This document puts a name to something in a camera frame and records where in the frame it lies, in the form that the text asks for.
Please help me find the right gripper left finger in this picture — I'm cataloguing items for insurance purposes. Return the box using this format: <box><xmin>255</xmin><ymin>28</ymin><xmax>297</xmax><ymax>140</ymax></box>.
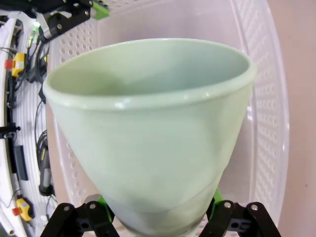
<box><xmin>40</xmin><ymin>195</ymin><xmax>116</xmax><ymax>237</ymax></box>

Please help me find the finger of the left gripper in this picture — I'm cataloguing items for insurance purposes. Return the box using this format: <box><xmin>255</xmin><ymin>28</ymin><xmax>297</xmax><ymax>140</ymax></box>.
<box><xmin>37</xmin><ymin>0</ymin><xmax>110</xmax><ymax>38</ymax></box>

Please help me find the yellow emergency stop box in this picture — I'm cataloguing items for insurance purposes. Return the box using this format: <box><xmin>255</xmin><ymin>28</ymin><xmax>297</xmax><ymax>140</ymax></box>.
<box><xmin>4</xmin><ymin>52</ymin><xmax>27</xmax><ymax>78</ymax></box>
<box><xmin>11</xmin><ymin>197</ymin><xmax>33</xmax><ymax>222</ymax></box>

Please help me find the white perforated plastic basket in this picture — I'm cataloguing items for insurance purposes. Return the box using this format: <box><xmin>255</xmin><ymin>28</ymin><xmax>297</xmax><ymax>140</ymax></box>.
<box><xmin>46</xmin><ymin>0</ymin><xmax>290</xmax><ymax>237</ymax></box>

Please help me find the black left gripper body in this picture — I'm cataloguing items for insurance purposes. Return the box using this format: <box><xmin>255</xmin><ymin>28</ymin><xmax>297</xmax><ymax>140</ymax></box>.
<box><xmin>31</xmin><ymin>0</ymin><xmax>83</xmax><ymax>15</ymax></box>

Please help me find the black cable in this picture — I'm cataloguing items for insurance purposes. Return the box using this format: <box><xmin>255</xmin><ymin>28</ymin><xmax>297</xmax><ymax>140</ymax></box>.
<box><xmin>23</xmin><ymin>37</ymin><xmax>50</xmax><ymax>84</ymax></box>
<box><xmin>34</xmin><ymin>98</ymin><xmax>50</xmax><ymax>151</ymax></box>

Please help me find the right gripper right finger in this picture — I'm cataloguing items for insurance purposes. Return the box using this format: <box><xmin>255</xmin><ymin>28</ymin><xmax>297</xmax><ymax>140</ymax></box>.
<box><xmin>197</xmin><ymin>188</ymin><xmax>282</xmax><ymax>237</ymax></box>

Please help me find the black clamp knob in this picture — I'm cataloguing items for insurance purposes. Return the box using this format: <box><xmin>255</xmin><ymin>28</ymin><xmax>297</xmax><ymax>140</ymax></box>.
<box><xmin>0</xmin><ymin>125</ymin><xmax>22</xmax><ymax>134</ymax></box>

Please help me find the grey cable connector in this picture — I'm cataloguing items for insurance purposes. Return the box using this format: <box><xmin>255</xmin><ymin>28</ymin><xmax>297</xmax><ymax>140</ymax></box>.
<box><xmin>39</xmin><ymin>144</ymin><xmax>54</xmax><ymax>196</ymax></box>

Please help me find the pale green plastic cup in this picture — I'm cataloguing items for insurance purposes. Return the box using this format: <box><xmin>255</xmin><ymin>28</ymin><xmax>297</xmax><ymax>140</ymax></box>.
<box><xmin>42</xmin><ymin>37</ymin><xmax>257</xmax><ymax>235</ymax></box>

